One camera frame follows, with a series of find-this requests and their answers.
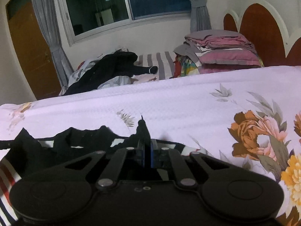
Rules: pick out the pink grey folded bedding stack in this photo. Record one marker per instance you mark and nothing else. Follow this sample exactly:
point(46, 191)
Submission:
point(216, 51)

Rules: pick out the grey right curtain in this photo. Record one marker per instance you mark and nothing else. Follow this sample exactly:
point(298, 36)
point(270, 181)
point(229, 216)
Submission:
point(199, 18)

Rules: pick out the grey left curtain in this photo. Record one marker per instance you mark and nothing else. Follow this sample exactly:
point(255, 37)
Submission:
point(47, 21)

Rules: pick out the white framed window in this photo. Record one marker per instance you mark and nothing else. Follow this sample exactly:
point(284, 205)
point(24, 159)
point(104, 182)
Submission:
point(83, 19)

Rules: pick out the black garment pile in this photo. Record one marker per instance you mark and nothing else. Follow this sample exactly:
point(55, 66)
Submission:
point(116, 64)

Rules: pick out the grey white striped mattress sheet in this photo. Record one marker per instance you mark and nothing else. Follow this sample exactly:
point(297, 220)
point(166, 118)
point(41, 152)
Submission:
point(163, 60)

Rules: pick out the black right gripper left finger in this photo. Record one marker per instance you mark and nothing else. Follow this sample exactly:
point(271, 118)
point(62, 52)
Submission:
point(65, 193)

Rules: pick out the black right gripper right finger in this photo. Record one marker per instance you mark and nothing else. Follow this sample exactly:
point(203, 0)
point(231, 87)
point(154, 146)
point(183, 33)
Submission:
point(226, 192)

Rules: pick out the pink floral bed sheet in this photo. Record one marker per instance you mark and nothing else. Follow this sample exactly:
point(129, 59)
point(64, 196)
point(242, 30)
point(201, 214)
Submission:
point(250, 118)

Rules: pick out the red white scalloped headboard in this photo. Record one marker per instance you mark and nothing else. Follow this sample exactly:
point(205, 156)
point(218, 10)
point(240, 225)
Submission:
point(262, 25)

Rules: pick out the colourful cartoon pillow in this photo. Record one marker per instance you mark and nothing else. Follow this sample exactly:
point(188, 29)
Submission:
point(184, 66)

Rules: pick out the white grey patterned cloth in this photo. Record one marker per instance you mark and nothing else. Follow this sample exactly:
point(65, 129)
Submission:
point(116, 81)

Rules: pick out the grey curtain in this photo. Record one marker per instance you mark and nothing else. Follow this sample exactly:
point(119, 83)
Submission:
point(199, 18)
point(47, 21)

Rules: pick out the brown wooden door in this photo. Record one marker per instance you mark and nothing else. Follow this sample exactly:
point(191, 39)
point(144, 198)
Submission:
point(31, 49)

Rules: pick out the white red black striped sweater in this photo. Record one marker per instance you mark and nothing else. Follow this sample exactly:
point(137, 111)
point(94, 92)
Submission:
point(141, 197)

